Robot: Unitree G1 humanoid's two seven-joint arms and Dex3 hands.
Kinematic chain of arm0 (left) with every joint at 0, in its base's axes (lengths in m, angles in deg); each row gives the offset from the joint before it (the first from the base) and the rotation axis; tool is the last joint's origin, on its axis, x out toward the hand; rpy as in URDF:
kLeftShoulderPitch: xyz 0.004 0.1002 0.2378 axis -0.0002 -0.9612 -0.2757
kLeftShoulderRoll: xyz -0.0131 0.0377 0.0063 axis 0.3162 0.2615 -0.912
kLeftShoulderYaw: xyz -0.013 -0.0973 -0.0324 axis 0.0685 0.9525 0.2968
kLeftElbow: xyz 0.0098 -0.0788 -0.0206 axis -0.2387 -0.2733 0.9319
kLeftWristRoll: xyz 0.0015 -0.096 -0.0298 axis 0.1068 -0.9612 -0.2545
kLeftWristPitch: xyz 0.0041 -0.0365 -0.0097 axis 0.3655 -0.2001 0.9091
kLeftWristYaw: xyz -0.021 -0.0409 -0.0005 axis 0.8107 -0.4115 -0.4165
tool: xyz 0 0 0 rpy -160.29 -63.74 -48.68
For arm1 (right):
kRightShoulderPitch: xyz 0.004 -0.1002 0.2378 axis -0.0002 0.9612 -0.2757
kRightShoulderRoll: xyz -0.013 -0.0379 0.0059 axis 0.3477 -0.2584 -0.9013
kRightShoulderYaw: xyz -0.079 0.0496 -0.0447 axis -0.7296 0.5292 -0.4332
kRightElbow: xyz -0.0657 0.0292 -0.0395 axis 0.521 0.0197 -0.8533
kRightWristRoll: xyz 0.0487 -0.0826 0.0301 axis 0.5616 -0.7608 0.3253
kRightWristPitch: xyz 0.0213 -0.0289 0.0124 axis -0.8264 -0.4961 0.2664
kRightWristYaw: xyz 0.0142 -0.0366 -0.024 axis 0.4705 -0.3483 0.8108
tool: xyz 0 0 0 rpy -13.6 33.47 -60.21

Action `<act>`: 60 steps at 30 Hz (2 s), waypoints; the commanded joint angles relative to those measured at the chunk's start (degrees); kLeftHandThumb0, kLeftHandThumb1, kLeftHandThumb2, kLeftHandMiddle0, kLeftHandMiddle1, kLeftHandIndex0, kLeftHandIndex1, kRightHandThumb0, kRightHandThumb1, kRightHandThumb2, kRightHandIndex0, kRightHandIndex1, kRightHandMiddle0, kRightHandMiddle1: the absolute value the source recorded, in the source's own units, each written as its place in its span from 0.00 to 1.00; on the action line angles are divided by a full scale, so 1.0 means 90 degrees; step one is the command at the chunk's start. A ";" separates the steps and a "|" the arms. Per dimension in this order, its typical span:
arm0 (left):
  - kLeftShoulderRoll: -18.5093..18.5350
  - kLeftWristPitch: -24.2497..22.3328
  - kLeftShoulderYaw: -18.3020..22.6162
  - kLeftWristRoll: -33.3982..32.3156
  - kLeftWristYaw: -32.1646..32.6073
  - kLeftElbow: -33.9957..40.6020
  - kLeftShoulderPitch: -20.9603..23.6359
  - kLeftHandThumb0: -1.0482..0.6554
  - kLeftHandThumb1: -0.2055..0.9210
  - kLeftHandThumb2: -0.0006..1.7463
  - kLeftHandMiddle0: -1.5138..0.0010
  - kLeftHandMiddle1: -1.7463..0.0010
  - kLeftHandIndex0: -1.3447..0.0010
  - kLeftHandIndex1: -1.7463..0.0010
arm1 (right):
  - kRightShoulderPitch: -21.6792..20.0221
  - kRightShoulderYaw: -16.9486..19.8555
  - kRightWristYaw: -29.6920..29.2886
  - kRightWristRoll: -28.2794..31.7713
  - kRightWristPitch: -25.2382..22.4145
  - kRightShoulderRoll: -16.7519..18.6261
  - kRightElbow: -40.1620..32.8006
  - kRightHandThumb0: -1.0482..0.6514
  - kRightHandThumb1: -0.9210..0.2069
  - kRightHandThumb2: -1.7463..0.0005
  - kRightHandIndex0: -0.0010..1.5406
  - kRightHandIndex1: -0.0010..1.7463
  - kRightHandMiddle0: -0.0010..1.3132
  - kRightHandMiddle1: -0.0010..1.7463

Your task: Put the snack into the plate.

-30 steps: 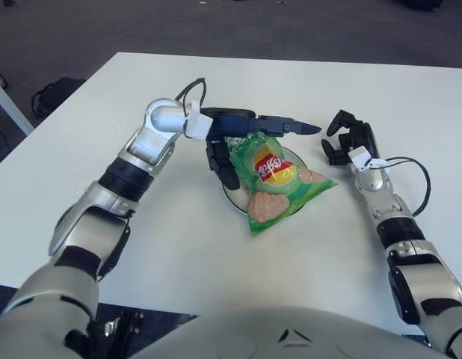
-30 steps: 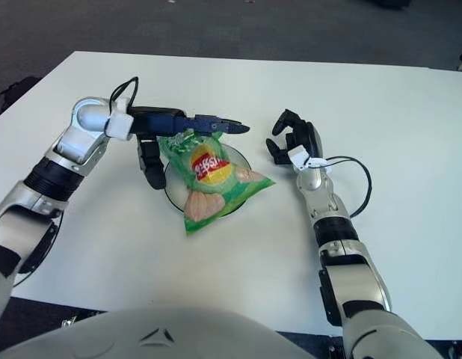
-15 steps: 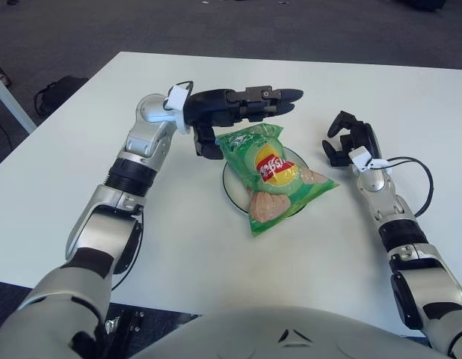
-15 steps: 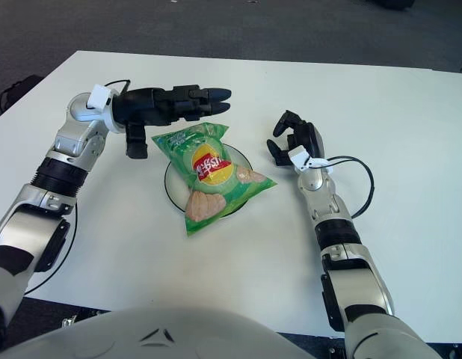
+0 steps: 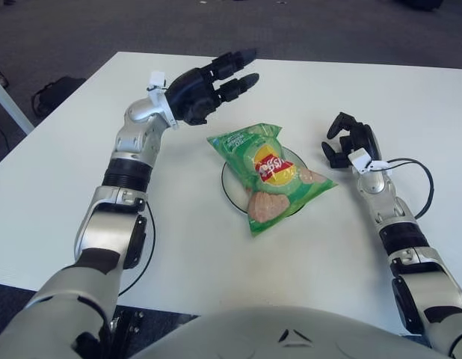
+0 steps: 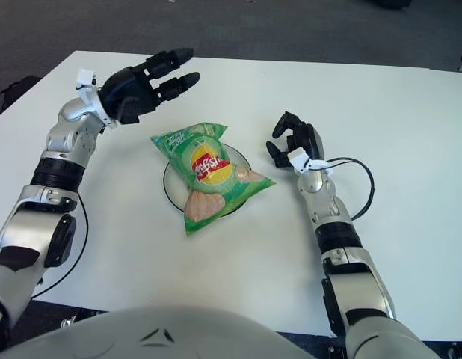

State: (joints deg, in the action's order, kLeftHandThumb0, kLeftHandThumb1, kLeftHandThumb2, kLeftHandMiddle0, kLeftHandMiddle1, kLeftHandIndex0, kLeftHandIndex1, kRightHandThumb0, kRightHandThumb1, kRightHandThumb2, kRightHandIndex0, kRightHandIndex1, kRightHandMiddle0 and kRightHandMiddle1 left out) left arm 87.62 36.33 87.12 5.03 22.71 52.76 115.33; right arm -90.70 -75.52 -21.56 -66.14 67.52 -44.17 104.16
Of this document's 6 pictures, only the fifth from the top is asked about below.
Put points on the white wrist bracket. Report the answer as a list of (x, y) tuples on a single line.
[(360, 159), (158, 97)]

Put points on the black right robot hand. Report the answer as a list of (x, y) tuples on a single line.
[(367, 138)]

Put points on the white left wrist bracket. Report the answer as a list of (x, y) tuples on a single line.
[(158, 97)]

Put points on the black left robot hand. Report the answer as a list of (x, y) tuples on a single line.
[(193, 91)]

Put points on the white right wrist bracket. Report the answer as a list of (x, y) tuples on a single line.
[(360, 159)]

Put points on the white plate with black rim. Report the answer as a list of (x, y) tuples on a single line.
[(231, 187)]

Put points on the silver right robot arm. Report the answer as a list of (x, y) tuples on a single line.
[(388, 209)]

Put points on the white table leg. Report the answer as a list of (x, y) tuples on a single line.
[(10, 108)]

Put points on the black bag on floor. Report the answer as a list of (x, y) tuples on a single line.
[(57, 93)]

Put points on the black robot stand bracket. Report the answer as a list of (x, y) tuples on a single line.
[(132, 323)]

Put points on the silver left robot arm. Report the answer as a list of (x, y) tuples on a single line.
[(104, 228)]

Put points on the grey robot torso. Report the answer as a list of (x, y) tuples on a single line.
[(253, 333)]

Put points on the green potato chip bag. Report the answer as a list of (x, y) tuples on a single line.
[(268, 172)]

